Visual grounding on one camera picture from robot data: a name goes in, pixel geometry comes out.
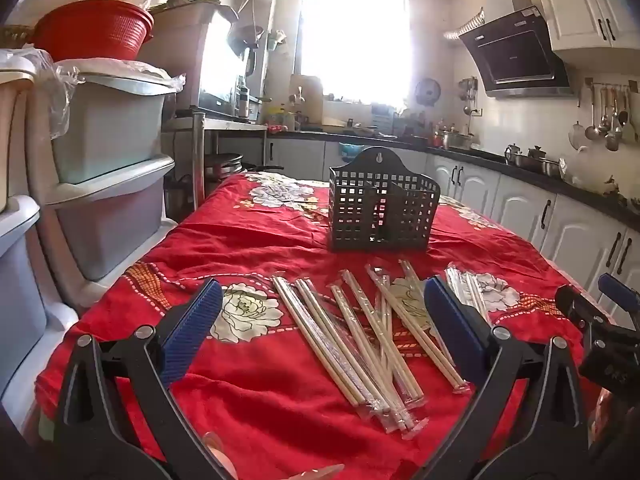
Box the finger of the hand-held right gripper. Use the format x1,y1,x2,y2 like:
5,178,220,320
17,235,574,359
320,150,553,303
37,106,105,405
555,284,618,346
598,273,640,313

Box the black countertop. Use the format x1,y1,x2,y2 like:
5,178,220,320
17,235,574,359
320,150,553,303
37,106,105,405
265,127,640,233

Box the stack of dark pans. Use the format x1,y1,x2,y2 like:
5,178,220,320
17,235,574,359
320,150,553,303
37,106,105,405
205,152,285,181

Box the pale green storage drawer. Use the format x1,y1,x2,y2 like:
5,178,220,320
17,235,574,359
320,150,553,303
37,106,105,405
50,60,183,184

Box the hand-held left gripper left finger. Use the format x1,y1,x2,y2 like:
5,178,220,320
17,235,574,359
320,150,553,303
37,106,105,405
52,278,236,480

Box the small hanging utensil rack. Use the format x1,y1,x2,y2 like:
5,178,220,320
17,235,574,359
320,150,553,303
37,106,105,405
457,76,479,116

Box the brown appliance cabinet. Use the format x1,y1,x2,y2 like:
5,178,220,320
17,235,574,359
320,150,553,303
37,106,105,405
137,0,238,111

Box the white cabinets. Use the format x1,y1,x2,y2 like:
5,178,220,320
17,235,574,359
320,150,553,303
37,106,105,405
534,0,640,52
262,139,640,328

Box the black range hood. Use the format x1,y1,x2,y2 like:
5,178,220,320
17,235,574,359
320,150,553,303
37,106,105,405
457,0,576,99

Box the dark grey utensil basket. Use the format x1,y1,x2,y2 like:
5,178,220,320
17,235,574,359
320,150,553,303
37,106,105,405
327,146,442,253

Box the red floral tablecloth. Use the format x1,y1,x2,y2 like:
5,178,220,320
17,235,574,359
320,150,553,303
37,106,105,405
35,170,616,480

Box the crumpled clear plastic bag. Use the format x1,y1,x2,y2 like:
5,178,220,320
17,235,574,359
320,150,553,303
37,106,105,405
559,147,628,196

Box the round dark wall fan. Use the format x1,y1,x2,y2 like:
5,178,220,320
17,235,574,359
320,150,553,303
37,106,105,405
415,77,442,107

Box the woven wicker basket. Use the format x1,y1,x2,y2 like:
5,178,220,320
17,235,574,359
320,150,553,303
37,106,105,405
0,24,37,50

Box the red plastic colander basket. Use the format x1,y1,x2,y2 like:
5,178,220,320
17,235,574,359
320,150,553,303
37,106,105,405
31,1,155,62

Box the white upper cabinets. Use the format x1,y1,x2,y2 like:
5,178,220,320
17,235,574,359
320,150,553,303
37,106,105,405
534,0,640,52

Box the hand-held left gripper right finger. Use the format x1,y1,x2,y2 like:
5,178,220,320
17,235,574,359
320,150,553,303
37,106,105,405
410,275,591,480

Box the row of hanging kitchen utensils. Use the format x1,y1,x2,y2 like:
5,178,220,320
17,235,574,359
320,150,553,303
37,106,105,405
567,76,640,153

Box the white lower cabinets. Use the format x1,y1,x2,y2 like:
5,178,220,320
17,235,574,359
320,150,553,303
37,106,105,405
262,139,640,328

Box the group of wooden chopsticks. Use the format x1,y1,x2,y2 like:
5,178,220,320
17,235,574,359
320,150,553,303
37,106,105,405
270,257,493,441

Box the silver vent duct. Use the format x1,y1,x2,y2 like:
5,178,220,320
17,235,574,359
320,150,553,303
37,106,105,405
442,7,486,43

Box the kitchen window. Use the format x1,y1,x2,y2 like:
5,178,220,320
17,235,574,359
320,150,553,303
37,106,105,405
294,0,416,106

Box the steel shelf table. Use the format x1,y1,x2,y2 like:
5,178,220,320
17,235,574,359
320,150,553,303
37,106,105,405
162,109,268,208

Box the steel cooking pot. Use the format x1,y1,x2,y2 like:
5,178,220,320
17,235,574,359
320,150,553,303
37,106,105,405
439,127,475,151

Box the person's left hand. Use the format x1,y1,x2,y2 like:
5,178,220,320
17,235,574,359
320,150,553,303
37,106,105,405
205,432,345,480

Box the pale wooden cutting board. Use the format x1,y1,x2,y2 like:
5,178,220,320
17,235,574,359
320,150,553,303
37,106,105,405
289,74,325,127

